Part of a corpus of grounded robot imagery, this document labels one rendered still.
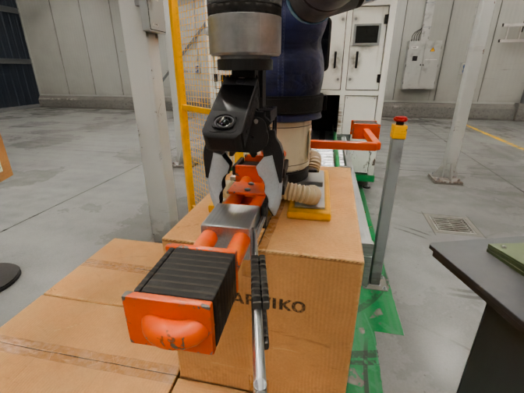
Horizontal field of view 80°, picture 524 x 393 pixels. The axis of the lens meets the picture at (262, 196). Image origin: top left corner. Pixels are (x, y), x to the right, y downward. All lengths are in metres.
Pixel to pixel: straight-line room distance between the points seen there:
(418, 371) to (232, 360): 1.11
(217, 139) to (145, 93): 1.86
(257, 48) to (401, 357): 1.60
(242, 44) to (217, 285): 0.26
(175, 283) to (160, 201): 2.08
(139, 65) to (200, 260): 1.95
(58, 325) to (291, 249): 0.81
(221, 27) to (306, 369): 0.68
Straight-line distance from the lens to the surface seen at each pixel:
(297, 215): 0.72
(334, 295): 0.64
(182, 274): 0.29
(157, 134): 2.19
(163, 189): 2.30
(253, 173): 0.56
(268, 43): 0.40
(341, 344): 0.72
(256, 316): 0.25
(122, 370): 0.99
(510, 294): 1.01
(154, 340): 0.27
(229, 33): 0.40
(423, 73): 10.01
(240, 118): 0.35
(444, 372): 1.81
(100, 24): 12.65
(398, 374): 1.72
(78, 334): 1.13
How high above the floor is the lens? 1.26
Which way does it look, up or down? 22 degrees down
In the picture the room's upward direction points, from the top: straight up
